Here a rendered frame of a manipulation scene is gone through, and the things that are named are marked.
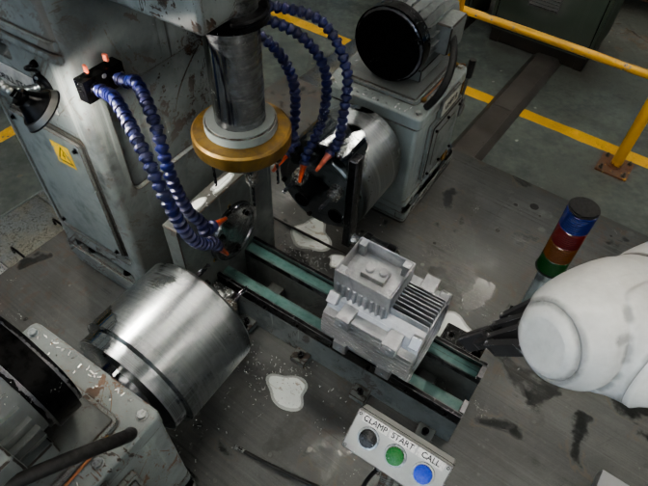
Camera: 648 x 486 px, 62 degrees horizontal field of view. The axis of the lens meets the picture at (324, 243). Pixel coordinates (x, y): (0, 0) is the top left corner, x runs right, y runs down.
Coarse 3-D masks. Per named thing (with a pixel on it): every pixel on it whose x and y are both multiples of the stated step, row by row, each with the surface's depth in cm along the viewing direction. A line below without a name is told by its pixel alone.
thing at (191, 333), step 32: (128, 288) 99; (160, 288) 94; (192, 288) 94; (96, 320) 92; (128, 320) 89; (160, 320) 90; (192, 320) 92; (224, 320) 95; (96, 352) 91; (128, 352) 87; (160, 352) 87; (192, 352) 90; (224, 352) 95; (128, 384) 90; (160, 384) 87; (192, 384) 90; (160, 416) 95; (192, 416) 95
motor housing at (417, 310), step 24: (408, 288) 102; (336, 312) 105; (360, 312) 103; (408, 312) 99; (432, 312) 100; (336, 336) 108; (360, 336) 103; (384, 336) 100; (408, 336) 100; (432, 336) 113; (384, 360) 103; (408, 360) 99
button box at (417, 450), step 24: (360, 408) 90; (360, 432) 88; (384, 432) 87; (408, 432) 89; (360, 456) 88; (384, 456) 87; (408, 456) 86; (432, 456) 84; (408, 480) 85; (432, 480) 84
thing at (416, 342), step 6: (330, 294) 103; (336, 294) 103; (444, 294) 104; (450, 294) 104; (330, 300) 103; (336, 300) 103; (414, 336) 97; (414, 342) 97; (420, 342) 97; (414, 348) 97; (408, 378) 106
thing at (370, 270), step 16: (368, 240) 105; (352, 256) 105; (368, 256) 106; (384, 256) 105; (400, 256) 102; (336, 272) 100; (352, 272) 103; (368, 272) 102; (384, 272) 101; (400, 272) 104; (336, 288) 104; (352, 288) 101; (368, 288) 98; (384, 288) 101; (400, 288) 99; (368, 304) 101; (384, 304) 98
